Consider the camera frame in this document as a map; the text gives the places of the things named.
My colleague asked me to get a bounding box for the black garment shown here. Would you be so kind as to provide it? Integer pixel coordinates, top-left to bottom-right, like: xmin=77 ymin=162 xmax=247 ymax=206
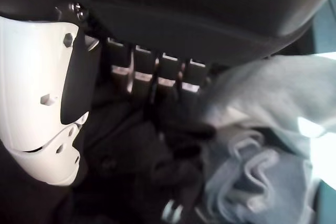
xmin=0 ymin=87 xmax=218 ymax=224

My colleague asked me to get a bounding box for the white garment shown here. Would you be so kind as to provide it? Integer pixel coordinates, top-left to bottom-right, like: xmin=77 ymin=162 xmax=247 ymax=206
xmin=202 ymin=53 xmax=336 ymax=224

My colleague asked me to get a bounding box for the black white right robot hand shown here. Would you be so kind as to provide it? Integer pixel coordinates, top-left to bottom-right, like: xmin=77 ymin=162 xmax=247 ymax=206
xmin=0 ymin=0 xmax=336 ymax=187

